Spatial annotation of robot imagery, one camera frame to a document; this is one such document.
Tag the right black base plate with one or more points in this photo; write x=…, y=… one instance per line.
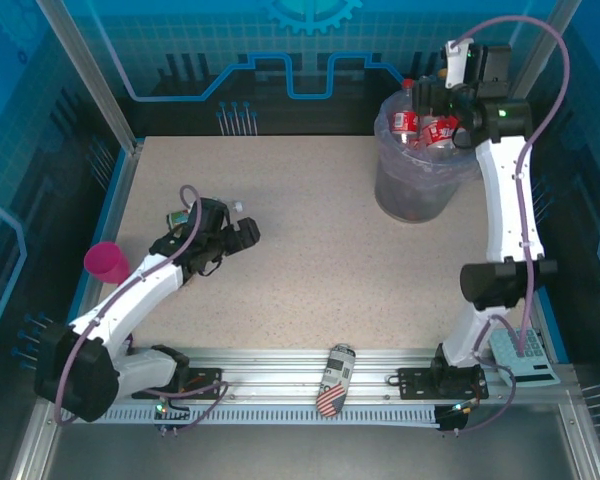
x=415, y=382

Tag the aluminium frame post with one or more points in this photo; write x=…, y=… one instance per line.
x=560, y=10
x=96, y=75

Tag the grey round waste bin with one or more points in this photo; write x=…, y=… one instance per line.
x=410, y=200

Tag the teal calculator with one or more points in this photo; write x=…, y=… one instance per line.
x=530, y=360

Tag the tall clear bottle red cap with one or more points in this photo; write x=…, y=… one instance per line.
x=405, y=122

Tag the aluminium mounting rail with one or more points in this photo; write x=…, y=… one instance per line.
x=280, y=372

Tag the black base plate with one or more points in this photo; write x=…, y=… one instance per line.
x=205, y=381
x=415, y=382

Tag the pink plastic cup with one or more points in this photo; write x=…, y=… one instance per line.
x=105, y=262

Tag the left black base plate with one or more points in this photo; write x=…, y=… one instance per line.
x=205, y=381

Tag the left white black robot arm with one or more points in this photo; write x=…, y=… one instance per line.
x=145, y=285

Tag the crushed clear plastic bottle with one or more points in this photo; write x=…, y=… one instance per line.
x=178, y=217

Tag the small black electronics module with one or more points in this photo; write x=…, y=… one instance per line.
x=166, y=410
x=452, y=422

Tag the big bottle plain red label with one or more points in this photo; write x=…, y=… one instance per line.
x=440, y=132

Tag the flag print drink can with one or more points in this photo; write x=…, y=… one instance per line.
x=336, y=380

